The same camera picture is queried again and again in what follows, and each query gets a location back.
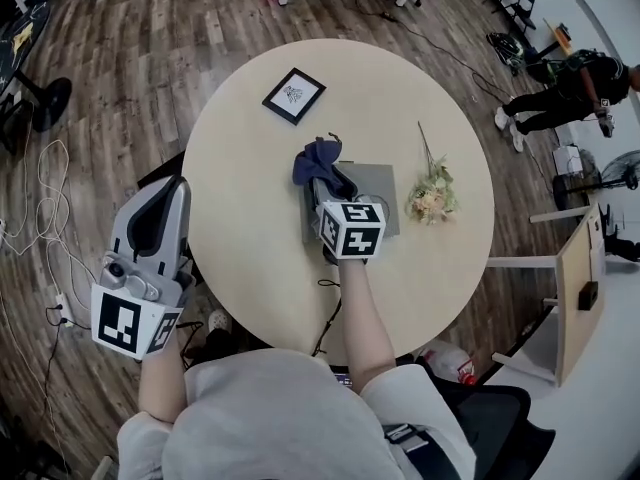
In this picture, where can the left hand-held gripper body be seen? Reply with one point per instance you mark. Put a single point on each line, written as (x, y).
(117, 323)

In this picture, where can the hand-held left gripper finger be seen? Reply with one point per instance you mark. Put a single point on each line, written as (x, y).
(181, 228)
(119, 240)

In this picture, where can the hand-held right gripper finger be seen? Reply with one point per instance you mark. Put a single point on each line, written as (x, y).
(321, 193)
(351, 190)

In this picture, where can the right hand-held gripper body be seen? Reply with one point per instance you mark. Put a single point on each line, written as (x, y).
(357, 240)

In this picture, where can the dark blue cloth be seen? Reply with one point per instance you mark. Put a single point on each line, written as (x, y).
(317, 160)

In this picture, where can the person's right forearm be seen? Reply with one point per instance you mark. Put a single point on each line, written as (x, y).
(365, 328)

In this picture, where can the person's left forearm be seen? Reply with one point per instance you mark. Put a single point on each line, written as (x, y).
(160, 388)

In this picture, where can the small white box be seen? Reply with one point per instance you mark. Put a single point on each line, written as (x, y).
(567, 158)

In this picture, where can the black power adapter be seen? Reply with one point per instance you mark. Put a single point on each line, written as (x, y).
(588, 295)

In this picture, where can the white power strip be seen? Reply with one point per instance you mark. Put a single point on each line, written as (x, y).
(65, 308)

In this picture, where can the pale flower bouquet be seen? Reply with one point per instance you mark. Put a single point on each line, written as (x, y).
(432, 200)

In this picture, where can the white clog shoe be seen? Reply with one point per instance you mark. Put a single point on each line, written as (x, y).
(218, 319)

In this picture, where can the person's black trousers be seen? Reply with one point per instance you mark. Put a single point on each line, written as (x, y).
(222, 340)

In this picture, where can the dark device with lit screen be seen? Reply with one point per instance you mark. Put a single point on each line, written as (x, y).
(344, 380)

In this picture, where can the black round stand base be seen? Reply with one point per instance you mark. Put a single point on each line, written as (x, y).
(52, 105)

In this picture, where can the person's light grey shirt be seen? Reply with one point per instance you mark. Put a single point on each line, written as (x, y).
(275, 418)

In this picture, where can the black panel with yellow marks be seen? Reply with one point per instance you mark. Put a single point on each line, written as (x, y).
(25, 48)

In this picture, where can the wooden desk with white legs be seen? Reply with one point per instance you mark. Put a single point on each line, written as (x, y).
(575, 278)

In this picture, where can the black mesh office chair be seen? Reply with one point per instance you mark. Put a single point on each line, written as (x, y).
(495, 428)

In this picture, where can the black standing fan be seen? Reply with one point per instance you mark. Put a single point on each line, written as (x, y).
(622, 170)

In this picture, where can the black picture frame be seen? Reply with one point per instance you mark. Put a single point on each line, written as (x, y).
(294, 95)

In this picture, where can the small wooden pedestal table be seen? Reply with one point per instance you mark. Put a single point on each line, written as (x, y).
(560, 35)

